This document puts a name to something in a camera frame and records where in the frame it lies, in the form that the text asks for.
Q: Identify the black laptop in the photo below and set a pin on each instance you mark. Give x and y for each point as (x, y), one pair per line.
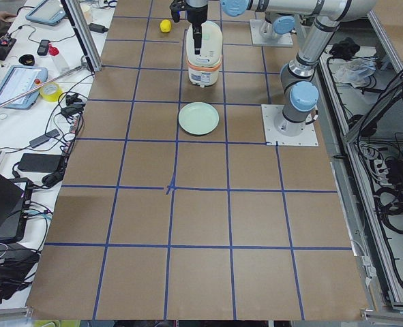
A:
(15, 197)

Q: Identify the black phone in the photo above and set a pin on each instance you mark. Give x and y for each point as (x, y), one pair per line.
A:
(43, 48)

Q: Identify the red cap squeeze bottle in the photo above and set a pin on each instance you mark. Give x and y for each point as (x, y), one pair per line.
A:
(58, 59)

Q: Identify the black power adapter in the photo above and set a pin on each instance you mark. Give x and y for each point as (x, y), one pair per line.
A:
(97, 28)

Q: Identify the green plate far side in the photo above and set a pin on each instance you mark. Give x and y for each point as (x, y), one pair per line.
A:
(198, 118)

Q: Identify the white rice cooker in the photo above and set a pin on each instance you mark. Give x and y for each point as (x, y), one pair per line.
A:
(203, 68)

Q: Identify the aluminium frame post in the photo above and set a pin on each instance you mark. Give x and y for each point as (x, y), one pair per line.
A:
(79, 24)

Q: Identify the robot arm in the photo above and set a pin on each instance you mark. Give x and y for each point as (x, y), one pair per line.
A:
(273, 30)
(300, 94)

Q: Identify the yellow tape roll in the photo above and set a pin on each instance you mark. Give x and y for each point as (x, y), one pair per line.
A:
(51, 92)

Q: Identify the blue teach pendant tablet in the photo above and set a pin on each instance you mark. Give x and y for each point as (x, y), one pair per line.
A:
(20, 79)

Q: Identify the paper cup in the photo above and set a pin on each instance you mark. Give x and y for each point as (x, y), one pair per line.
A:
(87, 13)

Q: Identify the yellow toy lemon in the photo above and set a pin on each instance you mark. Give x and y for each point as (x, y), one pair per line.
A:
(165, 26)

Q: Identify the metal rod stand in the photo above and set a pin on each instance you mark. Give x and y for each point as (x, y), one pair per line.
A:
(81, 67)

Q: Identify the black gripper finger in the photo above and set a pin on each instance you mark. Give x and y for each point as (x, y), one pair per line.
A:
(199, 42)
(195, 43)

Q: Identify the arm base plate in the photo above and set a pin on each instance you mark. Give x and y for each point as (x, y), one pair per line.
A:
(275, 34)
(281, 132)

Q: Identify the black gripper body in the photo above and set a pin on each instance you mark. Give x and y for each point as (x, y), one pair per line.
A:
(197, 14)

